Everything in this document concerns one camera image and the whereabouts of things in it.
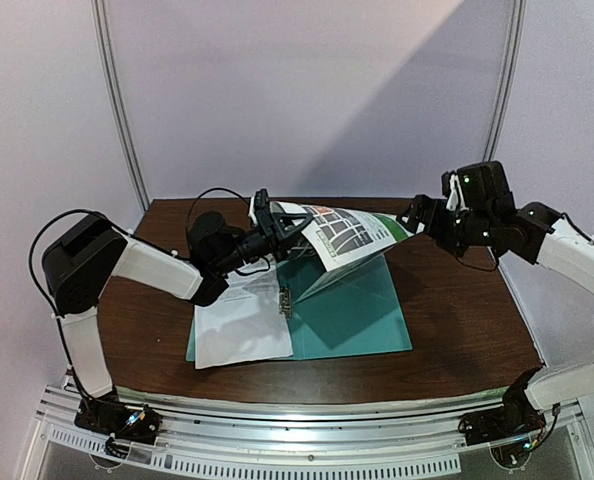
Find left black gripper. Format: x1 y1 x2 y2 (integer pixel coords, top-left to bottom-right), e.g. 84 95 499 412
214 207 313 276

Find colourful printed leaflet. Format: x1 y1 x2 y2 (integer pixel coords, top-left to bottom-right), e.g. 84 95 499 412
269 199 414 301

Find chrome folder clip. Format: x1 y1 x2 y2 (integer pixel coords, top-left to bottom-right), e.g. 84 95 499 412
279 286 293 321

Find teal file folder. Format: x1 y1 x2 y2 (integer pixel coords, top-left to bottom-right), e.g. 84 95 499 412
185 252 414 363

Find white printed paper sheet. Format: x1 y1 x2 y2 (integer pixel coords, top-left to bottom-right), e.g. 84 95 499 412
186 260 293 370

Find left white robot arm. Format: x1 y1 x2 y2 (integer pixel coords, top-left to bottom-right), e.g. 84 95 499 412
41 207 313 434

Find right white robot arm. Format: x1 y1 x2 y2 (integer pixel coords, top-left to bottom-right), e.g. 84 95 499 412
397 161 594 436

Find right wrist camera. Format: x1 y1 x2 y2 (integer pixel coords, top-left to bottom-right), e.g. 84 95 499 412
441 171 466 212

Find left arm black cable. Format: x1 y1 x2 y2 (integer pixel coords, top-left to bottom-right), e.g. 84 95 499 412
29 187 273 396

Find right aluminium wall post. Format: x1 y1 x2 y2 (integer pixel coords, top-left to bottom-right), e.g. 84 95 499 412
468 1 526 163

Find aluminium wall post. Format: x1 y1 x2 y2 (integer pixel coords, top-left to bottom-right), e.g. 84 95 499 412
468 1 526 163
91 0 151 213

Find aluminium mounting rail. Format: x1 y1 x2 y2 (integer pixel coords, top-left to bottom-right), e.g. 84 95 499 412
18 382 594 479

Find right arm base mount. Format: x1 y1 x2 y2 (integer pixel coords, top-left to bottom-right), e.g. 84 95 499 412
458 389 561 452

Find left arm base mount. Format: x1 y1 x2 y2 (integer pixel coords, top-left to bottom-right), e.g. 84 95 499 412
74 389 162 459

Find left aluminium wall post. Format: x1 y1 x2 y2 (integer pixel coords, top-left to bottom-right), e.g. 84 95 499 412
91 0 151 213

